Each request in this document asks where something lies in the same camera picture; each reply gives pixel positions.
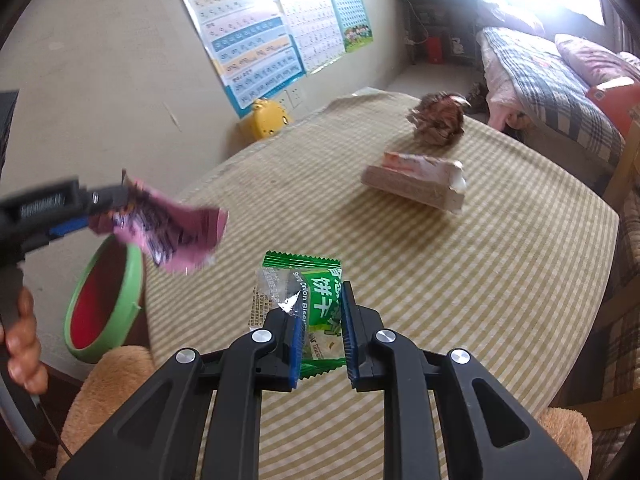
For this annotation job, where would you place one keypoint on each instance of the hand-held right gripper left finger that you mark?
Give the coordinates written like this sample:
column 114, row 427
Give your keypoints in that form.
column 295, row 355

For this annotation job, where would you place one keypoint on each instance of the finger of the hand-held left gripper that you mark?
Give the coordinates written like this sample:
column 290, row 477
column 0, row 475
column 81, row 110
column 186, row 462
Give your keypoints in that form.
column 107, row 197
column 72, row 229

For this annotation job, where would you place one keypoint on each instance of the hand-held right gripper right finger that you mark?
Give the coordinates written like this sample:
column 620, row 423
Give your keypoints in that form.
column 350, row 355

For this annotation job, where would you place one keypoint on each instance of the green biscuit wrapper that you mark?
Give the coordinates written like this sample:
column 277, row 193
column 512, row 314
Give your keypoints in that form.
column 320, row 300

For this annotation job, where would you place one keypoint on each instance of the pink snack wrapper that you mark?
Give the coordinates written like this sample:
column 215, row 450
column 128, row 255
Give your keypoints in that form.
column 165, row 230

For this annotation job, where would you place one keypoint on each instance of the red bucket with green rim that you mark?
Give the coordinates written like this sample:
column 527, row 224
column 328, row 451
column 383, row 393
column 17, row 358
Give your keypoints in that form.
column 100, row 300

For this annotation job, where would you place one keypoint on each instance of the person's left hand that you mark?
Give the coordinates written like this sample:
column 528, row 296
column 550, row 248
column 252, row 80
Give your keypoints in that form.
column 25, row 345

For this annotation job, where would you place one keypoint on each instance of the checked beige tablecloth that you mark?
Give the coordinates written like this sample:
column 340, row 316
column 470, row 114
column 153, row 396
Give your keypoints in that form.
column 450, row 285

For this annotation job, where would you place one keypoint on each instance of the yellow plastic toy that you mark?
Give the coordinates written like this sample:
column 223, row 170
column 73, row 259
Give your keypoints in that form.
column 265, row 120

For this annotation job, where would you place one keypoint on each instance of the pink white carton box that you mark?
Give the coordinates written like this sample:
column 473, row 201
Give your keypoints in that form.
column 415, row 182

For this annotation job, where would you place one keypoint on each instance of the crumpled brown wrapper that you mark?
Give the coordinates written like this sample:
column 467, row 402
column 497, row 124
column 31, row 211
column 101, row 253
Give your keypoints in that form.
column 440, row 120

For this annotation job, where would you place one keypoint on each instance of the plaid seat cloth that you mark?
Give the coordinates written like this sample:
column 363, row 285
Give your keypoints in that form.
column 622, row 310

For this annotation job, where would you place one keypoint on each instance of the dark shoes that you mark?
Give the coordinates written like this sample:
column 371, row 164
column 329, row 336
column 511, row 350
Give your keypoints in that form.
column 477, row 96

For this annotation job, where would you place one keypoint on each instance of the red item on shelf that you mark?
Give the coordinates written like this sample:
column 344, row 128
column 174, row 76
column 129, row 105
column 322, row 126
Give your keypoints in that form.
column 435, row 49

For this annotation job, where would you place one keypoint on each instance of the white item on shelf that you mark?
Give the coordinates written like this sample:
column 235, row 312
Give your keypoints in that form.
column 457, row 46

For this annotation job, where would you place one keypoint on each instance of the bed with pink pillows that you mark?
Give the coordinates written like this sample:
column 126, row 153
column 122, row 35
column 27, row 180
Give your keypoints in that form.
column 545, row 90

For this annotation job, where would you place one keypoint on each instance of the dark metal shelf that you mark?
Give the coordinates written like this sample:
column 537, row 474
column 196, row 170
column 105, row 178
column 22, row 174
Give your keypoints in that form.
column 435, row 15

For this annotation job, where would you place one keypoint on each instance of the orange box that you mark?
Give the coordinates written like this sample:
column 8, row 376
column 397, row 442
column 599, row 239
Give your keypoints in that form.
column 615, row 105

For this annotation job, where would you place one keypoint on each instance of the pink pillow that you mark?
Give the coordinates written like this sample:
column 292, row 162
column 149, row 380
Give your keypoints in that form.
column 595, row 60

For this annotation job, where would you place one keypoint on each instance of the blue striped wall poster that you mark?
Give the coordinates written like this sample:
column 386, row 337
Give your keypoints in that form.
column 240, row 35

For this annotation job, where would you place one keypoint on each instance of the white wall socket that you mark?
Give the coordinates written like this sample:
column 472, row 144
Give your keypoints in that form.
column 296, row 97

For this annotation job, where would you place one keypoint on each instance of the white chart wall poster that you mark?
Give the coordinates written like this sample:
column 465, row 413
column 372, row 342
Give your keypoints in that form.
column 305, row 15

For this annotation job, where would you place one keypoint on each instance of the green bordered wall poster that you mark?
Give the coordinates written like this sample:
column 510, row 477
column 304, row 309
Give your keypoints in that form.
column 350, row 5

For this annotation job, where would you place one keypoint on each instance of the wooden chair frame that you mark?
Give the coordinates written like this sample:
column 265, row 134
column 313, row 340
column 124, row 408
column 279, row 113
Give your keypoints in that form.
column 622, row 170

